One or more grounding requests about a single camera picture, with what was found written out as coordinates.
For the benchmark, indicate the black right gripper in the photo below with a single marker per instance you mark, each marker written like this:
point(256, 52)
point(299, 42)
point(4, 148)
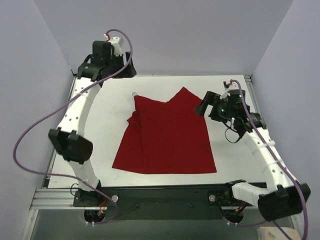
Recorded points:
point(208, 104)

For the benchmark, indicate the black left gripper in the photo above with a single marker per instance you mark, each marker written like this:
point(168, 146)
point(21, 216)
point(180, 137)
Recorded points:
point(128, 69)

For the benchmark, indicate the red t-shirt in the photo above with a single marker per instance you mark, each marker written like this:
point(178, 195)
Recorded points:
point(166, 138)

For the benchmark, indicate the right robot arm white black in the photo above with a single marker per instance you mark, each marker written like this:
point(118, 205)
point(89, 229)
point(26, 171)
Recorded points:
point(283, 193)

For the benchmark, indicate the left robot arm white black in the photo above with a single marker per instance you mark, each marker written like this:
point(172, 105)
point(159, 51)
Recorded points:
point(68, 139)

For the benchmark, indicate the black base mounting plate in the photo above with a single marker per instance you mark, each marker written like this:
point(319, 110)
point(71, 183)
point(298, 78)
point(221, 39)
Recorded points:
point(176, 202)

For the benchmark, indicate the beige foam block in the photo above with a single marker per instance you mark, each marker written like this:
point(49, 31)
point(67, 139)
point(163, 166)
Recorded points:
point(273, 233)

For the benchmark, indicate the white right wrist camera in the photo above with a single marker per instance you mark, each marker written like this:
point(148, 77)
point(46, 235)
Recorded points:
point(228, 86)

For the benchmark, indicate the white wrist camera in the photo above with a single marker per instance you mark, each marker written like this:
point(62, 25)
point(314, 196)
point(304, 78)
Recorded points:
point(228, 86)
point(116, 42)

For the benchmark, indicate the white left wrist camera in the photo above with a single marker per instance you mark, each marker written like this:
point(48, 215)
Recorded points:
point(116, 42)

